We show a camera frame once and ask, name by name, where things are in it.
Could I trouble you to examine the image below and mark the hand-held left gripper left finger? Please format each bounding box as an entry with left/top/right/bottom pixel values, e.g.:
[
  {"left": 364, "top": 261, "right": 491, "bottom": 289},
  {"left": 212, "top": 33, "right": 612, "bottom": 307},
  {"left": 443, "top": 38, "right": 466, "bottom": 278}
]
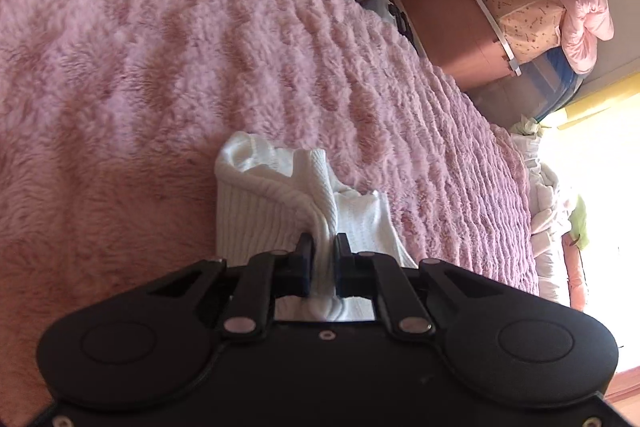
[{"left": 149, "top": 233, "right": 315, "bottom": 341}]

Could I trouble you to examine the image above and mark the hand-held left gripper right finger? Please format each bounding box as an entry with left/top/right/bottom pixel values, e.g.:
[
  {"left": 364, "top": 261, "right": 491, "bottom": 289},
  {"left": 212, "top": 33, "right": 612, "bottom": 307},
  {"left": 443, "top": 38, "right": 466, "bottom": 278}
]
[{"left": 334, "top": 233, "right": 496, "bottom": 341}]

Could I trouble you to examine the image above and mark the white cable-knit sweater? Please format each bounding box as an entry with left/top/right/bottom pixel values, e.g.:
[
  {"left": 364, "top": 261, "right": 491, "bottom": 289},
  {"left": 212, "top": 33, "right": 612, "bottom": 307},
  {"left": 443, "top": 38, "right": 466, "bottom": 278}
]
[{"left": 214, "top": 132, "right": 419, "bottom": 323}]

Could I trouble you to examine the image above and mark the crumpled white bedding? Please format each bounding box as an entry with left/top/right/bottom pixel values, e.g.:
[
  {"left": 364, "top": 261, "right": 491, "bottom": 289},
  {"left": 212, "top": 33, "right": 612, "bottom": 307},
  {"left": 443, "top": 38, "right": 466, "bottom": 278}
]
[{"left": 509, "top": 117, "right": 577, "bottom": 304}]

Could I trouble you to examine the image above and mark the green cloth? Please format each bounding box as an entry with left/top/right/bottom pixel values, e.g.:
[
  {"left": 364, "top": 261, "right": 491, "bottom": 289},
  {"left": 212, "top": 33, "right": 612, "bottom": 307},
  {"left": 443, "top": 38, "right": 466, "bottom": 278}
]
[{"left": 569, "top": 194, "right": 589, "bottom": 253}]

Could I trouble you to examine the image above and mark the white container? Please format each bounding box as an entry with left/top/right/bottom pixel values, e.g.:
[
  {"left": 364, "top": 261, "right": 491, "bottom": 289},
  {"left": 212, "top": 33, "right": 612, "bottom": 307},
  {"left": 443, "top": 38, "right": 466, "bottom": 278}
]
[{"left": 367, "top": 0, "right": 417, "bottom": 54}]

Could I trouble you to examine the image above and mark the clear blue storage bin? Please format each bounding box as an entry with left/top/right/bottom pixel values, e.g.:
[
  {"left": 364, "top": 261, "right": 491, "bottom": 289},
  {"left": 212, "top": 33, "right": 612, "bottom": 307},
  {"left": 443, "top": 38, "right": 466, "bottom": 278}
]
[{"left": 471, "top": 52, "right": 587, "bottom": 121}]

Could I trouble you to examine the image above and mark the pink fluffy blanket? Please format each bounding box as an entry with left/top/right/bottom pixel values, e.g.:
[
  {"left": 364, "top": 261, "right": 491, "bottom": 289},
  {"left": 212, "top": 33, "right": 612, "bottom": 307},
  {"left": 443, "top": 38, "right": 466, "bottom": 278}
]
[{"left": 0, "top": 0, "right": 542, "bottom": 414}]

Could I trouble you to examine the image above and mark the floral pink quilt bag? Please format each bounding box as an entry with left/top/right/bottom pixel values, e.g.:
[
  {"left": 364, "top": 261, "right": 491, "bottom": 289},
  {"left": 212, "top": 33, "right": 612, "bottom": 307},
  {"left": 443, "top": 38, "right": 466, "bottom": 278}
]
[{"left": 459, "top": 0, "right": 572, "bottom": 68}]

